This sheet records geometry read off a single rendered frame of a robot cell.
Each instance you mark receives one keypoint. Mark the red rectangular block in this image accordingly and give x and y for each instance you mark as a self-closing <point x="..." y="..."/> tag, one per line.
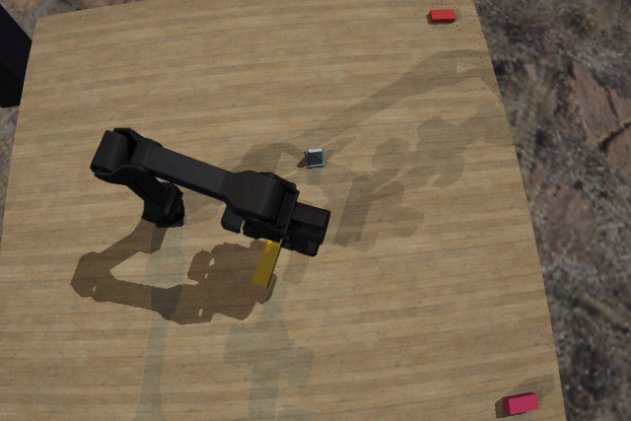
<point x="442" y="16"/>

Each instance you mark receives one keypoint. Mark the pink rectangular block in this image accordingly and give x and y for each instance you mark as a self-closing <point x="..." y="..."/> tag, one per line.
<point x="520" y="403"/>

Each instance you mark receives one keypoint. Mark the yellow bar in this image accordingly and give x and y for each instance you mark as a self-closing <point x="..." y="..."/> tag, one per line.
<point x="264" y="269"/>

